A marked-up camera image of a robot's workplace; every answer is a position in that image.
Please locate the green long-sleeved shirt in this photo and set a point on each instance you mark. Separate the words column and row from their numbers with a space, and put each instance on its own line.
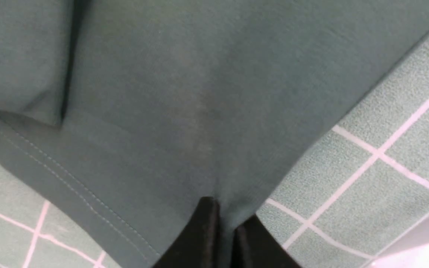
column 124, row 114

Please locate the green checkered tablecloth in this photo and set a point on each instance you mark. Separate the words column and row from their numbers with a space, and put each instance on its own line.
column 358, row 199

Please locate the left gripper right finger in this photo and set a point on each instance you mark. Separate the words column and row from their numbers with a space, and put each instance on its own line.
column 255, row 247

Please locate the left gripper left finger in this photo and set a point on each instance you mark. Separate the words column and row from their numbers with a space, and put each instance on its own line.
column 197, row 244

